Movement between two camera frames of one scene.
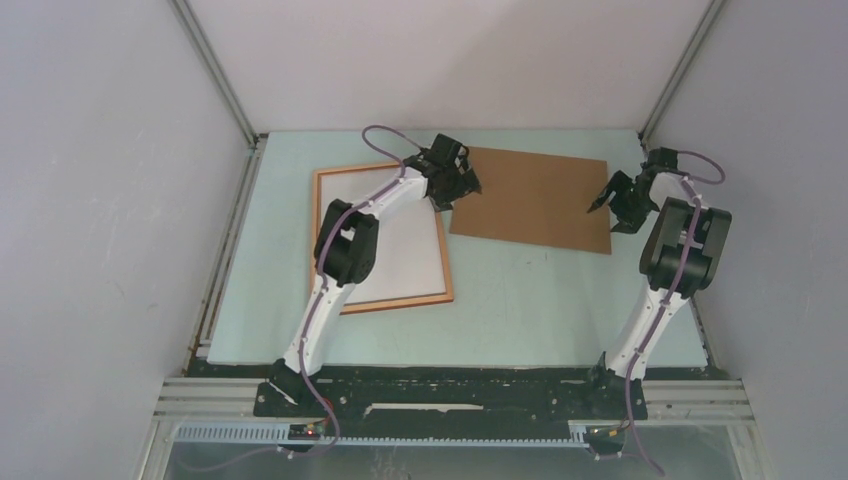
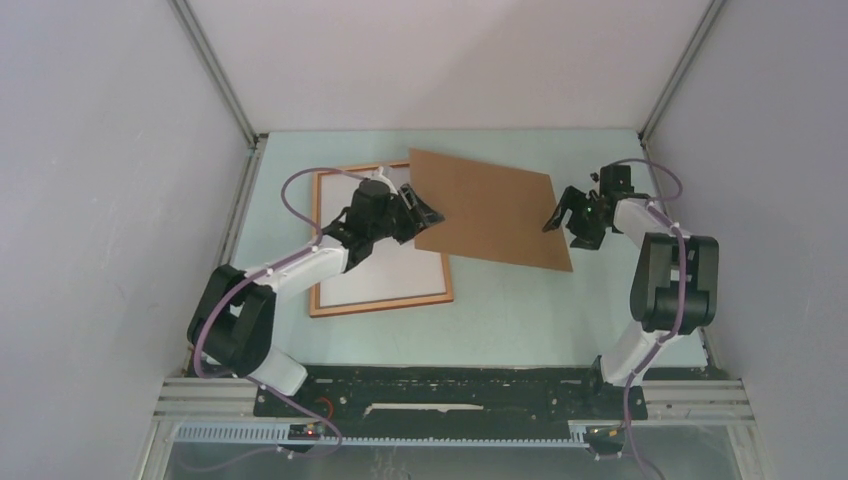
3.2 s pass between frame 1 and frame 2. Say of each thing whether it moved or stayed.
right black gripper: moved
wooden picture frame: stayed
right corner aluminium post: stayed
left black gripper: moved
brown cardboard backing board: moved
